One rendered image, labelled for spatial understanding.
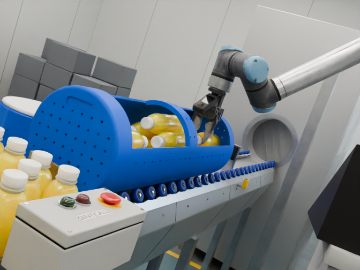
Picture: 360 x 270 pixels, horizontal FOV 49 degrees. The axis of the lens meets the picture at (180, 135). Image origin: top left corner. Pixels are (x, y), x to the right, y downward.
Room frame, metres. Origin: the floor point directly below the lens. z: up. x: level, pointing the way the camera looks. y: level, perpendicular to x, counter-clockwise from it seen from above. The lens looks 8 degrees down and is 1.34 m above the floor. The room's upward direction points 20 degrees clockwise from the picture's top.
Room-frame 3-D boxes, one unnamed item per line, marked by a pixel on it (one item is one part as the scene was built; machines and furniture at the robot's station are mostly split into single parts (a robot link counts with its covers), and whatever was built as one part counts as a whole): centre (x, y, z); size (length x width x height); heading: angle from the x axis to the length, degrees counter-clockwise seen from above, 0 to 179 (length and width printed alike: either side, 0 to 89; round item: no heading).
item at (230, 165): (2.11, -0.28, 1.00); 0.10 x 0.04 x 0.15; 66
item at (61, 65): (4.97, 1.48, 0.59); 1.20 x 0.80 x 1.19; 74
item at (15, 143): (0.78, 0.31, 1.09); 0.04 x 0.04 x 0.02
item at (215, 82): (1.54, -0.08, 1.35); 0.10 x 0.09 x 0.05; 66
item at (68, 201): (0.57, 0.13, 1.11); 0.02 x 0.02 x 0.01
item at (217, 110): (1.55, -0.08, 1.27); 0.09 x 0.08 x 0.12; 156
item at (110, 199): (0.64, 0.07, 1.11); 0.04 x 0.04 x 0.01
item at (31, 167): (0.68, 0.23, 1.09); 0.04 x 0.04 x 0.02
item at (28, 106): (1.50, 0.54, 1.03); 0.28 x 0.28 x 0.01
